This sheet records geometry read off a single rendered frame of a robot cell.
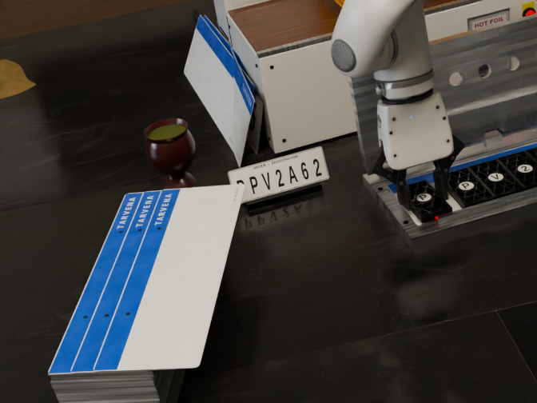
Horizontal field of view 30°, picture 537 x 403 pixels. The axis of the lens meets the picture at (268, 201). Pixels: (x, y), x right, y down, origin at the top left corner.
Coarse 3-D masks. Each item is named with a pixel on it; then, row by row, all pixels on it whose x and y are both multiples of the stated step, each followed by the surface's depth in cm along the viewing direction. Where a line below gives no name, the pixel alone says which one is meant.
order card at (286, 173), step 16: (272, 160) 162; (288, 160) 162; (304, 160) 163; (320, 160) 163; (240, 176) 161; (256, 176) 162; (272, 176) 162; (288, 176) 162; (304, 176) 163; (320, 176) 163; (256, 192) 162; (272, 192) 162
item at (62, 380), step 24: (120, 216) 147; (120, 240) 142; (96, 264) 137; (96, 288) 133; (72, 336) 125; (72, 360) 121; (72, 384) 120; (96, 384) 119; (120, 384) 119; (144, 384) 118; (168, 384) 123
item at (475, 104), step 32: (480, 32) 155; (512, 32) 157; (448, 64) 157; (480, 64) 158; (352, 96) 154; (448, 96) 159; (480, 96) 160; (512, 96) 161; (480, 128) 161; (512, 128) 162
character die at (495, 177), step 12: (480, 168) 156; (492, 168) 155; (504, 168) 154; (480, 180) 153; (492, 180) 152; (504, 180) 152; (516, 180) 151; (492, 192) 149; (504, 192) 149; (516, 192) 149
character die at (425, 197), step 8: (416, 184) 154; (424, 184) 155; (416, 192) 153; (424, 192) 152; (432, 192) 152; (416, 200) 150; (424, 200) 150; (432, 200) 150; (440, 200) 150; (416, 208) 148; (424, 208) 148; (432, 208) 148; (440, 208) 147; (448, 208) 147; (416, 216) 148; (424, 216) 146; (432, 216) 147
